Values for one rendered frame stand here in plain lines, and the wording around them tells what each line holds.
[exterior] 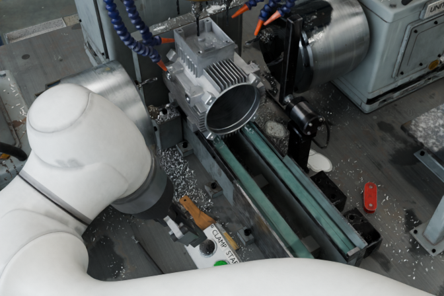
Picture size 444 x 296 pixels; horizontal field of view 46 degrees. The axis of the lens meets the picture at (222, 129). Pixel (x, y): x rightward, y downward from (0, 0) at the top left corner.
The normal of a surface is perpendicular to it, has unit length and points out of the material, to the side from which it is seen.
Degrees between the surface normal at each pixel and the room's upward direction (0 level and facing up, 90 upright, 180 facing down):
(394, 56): 89
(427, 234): 90
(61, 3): 0
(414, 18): 89
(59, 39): 0
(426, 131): 0
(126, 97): 32
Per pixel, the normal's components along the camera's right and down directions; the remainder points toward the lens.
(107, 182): 0.70, 0.45
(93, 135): 0.63, 0.23
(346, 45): 0.47, 0.36
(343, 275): -0.15, -0.91
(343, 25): 0.34, -0.05
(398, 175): 0.00, -0.67
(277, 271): -0.36, -0.77
